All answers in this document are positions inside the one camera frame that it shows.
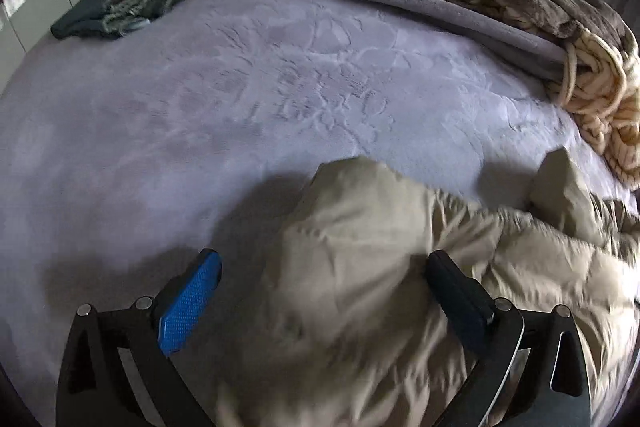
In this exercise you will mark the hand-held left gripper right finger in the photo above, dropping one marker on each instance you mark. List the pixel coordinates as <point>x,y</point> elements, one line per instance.
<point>450,297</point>

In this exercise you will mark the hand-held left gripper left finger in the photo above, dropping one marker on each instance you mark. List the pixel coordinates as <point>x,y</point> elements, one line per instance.
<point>192,302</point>

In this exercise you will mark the beige puffer jacket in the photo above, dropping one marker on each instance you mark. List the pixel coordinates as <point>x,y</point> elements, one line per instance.
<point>360,232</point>

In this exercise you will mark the brown fleece garment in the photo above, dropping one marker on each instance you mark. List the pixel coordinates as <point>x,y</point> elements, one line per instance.
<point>550,2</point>

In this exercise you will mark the dark folded garment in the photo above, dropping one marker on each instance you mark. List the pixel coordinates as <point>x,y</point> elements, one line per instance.
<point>85,9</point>

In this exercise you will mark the lavender embossed bed blanket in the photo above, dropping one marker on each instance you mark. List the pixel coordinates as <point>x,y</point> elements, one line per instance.
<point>225,82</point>

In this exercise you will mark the cream striped fleece robe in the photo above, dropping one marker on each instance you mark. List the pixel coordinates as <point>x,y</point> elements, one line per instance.
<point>595,77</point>

